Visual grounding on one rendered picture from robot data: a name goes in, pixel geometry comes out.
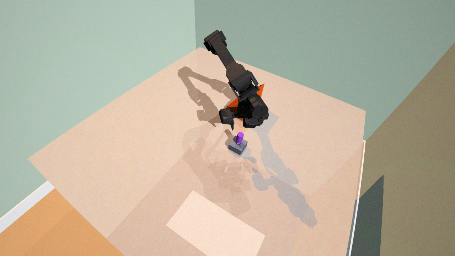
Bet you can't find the purple marker cap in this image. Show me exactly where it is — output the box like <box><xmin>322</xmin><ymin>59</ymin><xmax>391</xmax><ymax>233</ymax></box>
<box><xmin>236</xmin><ymin>132</ymin><xmax>244</xmax><ymax>144</ymax></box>

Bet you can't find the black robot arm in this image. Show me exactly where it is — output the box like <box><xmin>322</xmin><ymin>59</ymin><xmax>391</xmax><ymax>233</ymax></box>
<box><xmin>203</xmin><ymin>30</ymin><xmax>268</xmax><ymax>128</ymax></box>

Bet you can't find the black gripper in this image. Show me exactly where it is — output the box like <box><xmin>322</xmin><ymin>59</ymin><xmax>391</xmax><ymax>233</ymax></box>
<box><xmin>219</xmin><ymin>100</ymin><xmax>269</xmax><ymax>130</ymax></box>

